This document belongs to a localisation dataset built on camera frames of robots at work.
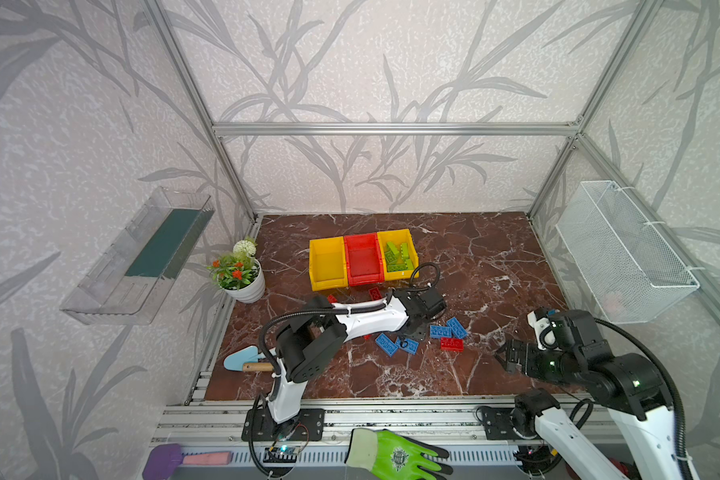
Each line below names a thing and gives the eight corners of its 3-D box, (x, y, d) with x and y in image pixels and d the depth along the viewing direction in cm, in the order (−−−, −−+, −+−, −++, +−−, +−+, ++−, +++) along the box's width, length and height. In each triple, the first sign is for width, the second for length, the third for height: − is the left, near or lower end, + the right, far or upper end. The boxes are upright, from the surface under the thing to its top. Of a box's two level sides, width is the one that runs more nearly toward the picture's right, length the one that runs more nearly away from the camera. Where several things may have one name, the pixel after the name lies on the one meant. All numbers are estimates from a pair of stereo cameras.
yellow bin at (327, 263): (312, 293, 100) (308, 281, 94) (313, 252, 111) (309, 239, 106) (348, 289, 101) (346, 277, 96) (345, 248, 112) (343, 236, 107)
